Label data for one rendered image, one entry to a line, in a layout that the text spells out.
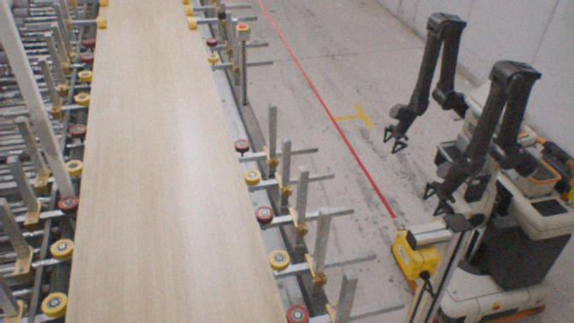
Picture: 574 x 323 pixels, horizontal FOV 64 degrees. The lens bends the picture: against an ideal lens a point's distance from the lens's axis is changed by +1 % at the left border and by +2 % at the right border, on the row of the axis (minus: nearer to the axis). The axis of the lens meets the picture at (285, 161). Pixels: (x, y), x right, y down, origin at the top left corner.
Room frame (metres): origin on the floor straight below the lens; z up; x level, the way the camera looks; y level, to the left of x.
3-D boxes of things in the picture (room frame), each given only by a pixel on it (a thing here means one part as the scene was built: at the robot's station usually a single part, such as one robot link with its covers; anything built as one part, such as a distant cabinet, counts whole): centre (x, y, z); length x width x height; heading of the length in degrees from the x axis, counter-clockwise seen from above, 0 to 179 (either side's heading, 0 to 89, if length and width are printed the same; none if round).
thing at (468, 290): (1.71, -1.09, 0.16); 0.67 x 0.64 x 0.25; 107
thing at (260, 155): (1.89, 0.04, 0.81); 0.43 x 0.03 x 0.04; 107
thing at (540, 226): (1.73, -1.18, 0.59); 0.55 x 0.34 x 0.83; 17
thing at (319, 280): (1.14, -0.14, 0.81); 0.14 x 0.06 x 0.05; 17
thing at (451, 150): (1.62, -0.81, 0.99); 0.28 x 0.16 x 0.22; 17
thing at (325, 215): (1.12, -0.15, 0.94); 0.04 x 0.04 x 0.48; 17
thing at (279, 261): (1.11, 0.01, 0.85); 0.08 x 0.08 x 0.11
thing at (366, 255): (1.17, -0.18, 0.81); 0.43 x 0.03 x 0.04; 107
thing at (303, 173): (1.35, -0.07, 0.92); 0.04 x 0.04 x 0.48; 17
